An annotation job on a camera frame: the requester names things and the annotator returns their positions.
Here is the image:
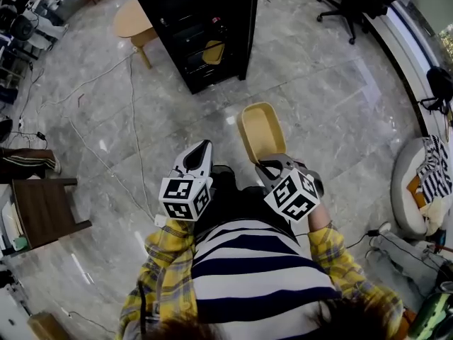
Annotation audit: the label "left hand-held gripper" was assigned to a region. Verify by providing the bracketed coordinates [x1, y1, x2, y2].
[158, 139, 214, 222]

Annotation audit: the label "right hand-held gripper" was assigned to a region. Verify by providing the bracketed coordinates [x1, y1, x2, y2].
[255, 155, 325, 222]

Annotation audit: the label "black cabinet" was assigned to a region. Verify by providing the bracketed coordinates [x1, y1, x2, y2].
[125, 0, 261, 95]

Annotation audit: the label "person's left forearm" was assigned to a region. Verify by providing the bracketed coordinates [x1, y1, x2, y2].
[118, 219, 197, 340]

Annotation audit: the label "person's right forearm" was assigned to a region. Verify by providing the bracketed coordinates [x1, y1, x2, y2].
[306, 203, 404, 336]

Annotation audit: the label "person's black trousers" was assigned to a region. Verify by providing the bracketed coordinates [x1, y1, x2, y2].
[196, 164, 302, 239]

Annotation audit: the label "person's striped shirt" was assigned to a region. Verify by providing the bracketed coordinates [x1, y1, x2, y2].
[190, 219, 346, 340]

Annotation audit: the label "white round armchair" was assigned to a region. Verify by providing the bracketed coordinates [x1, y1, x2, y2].
[391, 136, 453, 240]

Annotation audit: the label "dark bottle with red cap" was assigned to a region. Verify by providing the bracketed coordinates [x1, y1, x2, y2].
[211, 16, 229, 40]

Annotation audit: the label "orange cushion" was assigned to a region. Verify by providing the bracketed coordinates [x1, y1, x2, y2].
[406, 174, 425, 207]

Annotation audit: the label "light wooden round table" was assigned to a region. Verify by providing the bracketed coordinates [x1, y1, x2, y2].
[113, 0, 159, 69]

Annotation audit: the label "black and white striped cloth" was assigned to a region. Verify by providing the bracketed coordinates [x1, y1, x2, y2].
[416, 135, 453, 205]

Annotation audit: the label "dark wooden chair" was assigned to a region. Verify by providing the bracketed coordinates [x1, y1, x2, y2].
[10, 178, 93, 250]

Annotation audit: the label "black backpack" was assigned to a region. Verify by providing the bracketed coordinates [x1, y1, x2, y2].
[419, 65, 453, 115]

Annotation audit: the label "white floor cable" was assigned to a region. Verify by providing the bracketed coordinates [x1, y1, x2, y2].
[37, 54, 134, 108]
[127, 55, 156, 222]

